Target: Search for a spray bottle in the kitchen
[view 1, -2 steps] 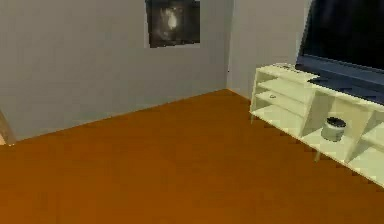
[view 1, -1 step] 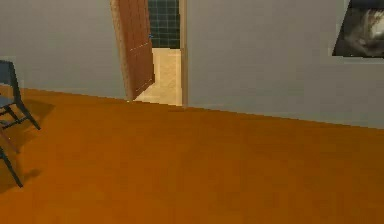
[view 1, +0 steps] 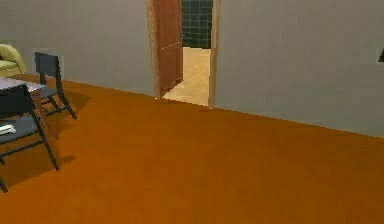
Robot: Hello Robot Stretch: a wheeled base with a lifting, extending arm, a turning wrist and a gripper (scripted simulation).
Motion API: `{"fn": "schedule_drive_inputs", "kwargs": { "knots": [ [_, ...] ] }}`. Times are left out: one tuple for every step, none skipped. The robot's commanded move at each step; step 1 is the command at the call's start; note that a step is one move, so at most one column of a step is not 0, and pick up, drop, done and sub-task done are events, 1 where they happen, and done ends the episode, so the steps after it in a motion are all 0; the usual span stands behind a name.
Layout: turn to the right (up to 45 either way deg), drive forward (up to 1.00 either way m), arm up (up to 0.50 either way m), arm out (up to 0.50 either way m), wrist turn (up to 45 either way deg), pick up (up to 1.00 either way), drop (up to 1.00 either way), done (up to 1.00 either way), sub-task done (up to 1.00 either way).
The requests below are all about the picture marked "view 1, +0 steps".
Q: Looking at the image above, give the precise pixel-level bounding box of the brown wooden room door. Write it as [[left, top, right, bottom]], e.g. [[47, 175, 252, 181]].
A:
[[153, 0, 184, 98]]

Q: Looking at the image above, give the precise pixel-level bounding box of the dark grey chair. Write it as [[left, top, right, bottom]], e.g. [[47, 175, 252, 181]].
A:
[[34, 51, 78, 121], [0, 84, 61, 194]]

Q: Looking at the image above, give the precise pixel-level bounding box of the pale table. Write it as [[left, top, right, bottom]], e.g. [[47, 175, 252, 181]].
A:
[[0, 77, 47, 93]]

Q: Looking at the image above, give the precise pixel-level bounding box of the white flat object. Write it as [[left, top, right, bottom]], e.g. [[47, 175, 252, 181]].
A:
[[0, 124, 17, 136]]

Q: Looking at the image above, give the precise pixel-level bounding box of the yellow-green armchair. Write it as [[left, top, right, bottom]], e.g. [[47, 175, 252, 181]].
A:
[[0, 43, 28, 79]]

